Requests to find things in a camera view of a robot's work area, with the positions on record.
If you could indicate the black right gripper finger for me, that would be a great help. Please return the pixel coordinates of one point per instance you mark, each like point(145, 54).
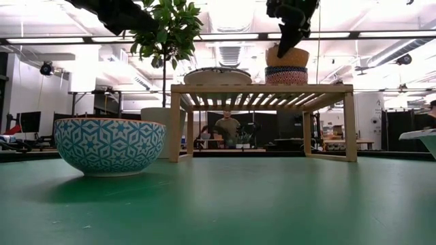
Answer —
point(289, 37)

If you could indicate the blue wave bowl orange outside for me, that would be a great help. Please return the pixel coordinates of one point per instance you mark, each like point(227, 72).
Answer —
point(293, 58)

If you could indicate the yellow inside blue striped bowl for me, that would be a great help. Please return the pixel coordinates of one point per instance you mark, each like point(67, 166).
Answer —
point(286, 69)

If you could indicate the striped bowl red wavy outside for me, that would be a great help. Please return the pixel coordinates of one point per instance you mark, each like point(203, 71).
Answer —
point(286, 79)

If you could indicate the blue patterned paper plate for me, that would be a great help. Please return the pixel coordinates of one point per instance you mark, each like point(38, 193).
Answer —
point(422, 136)
point(218, 78)

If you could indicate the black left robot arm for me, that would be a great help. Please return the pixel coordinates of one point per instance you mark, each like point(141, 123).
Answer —
point(116, 15)

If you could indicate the wooden slatted shelf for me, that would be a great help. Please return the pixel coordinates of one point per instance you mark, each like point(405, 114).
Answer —
point(262, 89)

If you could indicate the person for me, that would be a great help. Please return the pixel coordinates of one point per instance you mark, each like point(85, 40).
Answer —
point(227, 127)
point(432, 110)

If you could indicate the green leafy plant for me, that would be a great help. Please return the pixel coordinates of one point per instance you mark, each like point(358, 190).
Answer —
point(170, 30)

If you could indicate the white cylindrical plant pot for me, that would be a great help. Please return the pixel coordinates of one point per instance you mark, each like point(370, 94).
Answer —
point(156, 126)

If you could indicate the black computer monitor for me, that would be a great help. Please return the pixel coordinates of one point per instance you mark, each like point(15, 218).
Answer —
point(30, 122)

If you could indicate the black ceiling camera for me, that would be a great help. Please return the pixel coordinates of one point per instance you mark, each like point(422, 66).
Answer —
point(46, 68)
point(404, 59)

